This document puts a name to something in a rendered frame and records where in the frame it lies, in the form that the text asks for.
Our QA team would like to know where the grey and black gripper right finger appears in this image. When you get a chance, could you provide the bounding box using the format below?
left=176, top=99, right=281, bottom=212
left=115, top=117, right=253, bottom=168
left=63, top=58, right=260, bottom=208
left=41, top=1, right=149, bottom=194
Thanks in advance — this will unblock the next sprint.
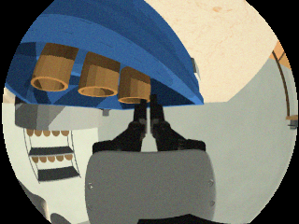
left=149, top=94, right=206, bottom=151

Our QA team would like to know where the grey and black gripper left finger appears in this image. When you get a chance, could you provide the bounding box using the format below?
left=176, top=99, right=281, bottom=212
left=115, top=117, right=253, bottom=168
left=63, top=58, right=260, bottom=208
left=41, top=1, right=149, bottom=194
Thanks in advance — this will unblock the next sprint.
left=93, top=98, right=147, bottom=153

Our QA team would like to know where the bronze bushing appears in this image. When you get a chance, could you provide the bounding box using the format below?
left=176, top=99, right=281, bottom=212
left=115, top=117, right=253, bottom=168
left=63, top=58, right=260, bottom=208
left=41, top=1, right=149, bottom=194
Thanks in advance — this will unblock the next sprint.
left=119, top=66, right=150, bottom=104
left=78, top=51, right=121, bottom=97
left=31, top=43, right=79, bottom=91

